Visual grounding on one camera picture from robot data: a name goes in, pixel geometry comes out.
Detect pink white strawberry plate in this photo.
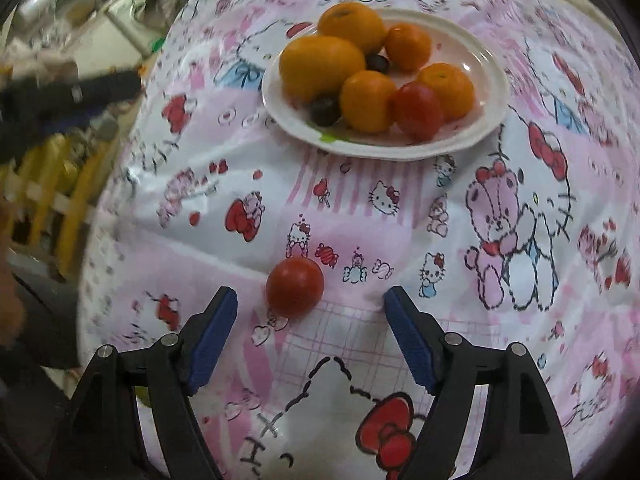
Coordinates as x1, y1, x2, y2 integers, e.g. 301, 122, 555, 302
262, 8, 510, 162

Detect pink Hello Kitty bedsheet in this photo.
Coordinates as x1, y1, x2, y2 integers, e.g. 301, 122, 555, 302
78, 0, 639, 479

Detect large orange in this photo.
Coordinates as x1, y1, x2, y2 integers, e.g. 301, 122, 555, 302
317, 1, 387, 55
279, 35, 366, 104

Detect small mandarin orange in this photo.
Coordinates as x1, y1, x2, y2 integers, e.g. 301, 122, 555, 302
416, 63, 475, 122

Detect green grape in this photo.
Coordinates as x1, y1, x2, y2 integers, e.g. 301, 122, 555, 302
134, 386, 151, 408

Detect large orange on plate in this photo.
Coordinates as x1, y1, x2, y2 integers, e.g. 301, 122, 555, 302
317, 1, 387, 55

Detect small red cherry tomato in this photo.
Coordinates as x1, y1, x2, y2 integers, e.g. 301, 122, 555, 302
265, 257, 324, 318

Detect small round orange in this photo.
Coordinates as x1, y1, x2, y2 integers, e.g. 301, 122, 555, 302
338, 70, 397, 136

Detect small orange on plate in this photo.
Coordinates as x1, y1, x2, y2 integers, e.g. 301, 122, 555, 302
384, 23, 432, 73

